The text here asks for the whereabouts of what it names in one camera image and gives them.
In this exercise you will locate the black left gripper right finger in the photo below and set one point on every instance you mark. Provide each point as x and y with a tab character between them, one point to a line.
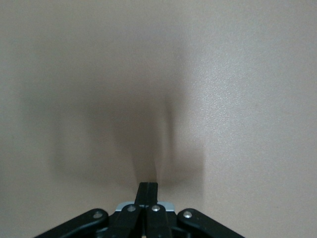
158	223

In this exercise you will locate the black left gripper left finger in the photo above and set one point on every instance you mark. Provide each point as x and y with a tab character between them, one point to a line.
131	223

